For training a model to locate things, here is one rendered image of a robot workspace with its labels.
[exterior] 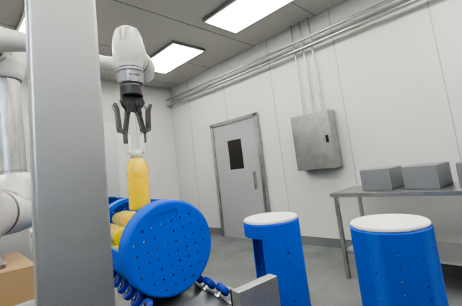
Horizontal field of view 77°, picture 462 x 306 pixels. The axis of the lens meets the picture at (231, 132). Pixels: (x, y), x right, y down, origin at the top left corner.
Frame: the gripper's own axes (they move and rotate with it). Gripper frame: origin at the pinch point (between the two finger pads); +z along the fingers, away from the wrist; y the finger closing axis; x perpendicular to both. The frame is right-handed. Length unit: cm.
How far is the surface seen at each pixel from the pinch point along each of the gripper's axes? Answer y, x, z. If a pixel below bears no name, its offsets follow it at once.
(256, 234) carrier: 59, 14, 45
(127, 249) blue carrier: -8.0, -11.0, 30.9
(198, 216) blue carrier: 15.2, -11.0, 26.3
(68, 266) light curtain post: -28, -68, 18
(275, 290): 9, -52, 37
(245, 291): 2, -52, 34
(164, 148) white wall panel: 237, 533, -46
